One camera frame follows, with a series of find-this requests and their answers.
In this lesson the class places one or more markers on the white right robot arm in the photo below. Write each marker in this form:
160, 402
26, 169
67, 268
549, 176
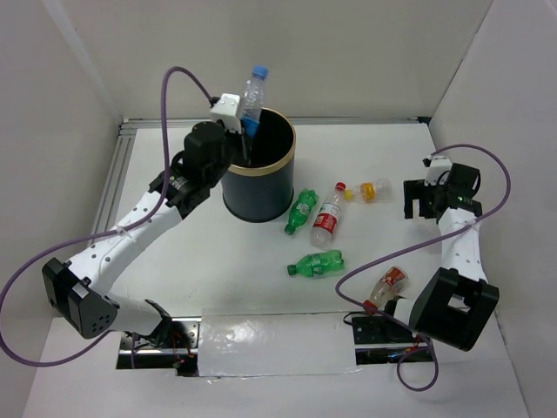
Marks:
457, 302

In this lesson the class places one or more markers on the green bottle lying centre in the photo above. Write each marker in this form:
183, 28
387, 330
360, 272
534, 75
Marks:
318, 264

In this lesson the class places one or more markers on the green bottle near bin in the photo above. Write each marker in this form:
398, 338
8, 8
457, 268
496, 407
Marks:
300, 211

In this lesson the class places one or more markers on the small bottle with yellow cap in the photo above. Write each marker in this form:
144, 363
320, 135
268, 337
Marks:
377, 191

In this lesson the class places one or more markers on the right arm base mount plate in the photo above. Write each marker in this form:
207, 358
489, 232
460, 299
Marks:
380, 341

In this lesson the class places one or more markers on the clear bottle with blue label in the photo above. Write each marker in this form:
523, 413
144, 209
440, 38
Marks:
253, 99

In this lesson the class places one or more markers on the clear bottle with red label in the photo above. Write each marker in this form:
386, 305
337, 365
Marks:
327, 220

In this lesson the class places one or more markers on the aluminium frame rail left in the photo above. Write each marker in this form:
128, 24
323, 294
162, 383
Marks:
115, 178

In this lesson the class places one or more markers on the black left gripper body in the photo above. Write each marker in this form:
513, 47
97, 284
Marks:
218, 170

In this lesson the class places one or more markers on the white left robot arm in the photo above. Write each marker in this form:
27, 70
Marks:
80, 288

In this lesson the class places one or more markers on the dark bin with gold rim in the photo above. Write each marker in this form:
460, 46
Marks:
262, 189

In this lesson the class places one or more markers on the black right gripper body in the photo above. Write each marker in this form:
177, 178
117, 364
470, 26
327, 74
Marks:
440, 188

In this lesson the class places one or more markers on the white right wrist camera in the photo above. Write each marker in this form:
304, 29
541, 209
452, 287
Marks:
438, 168

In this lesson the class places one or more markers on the small bottle with red cap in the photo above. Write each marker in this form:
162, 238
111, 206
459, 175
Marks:
387, 288

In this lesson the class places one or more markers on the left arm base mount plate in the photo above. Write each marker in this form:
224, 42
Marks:
178, 353

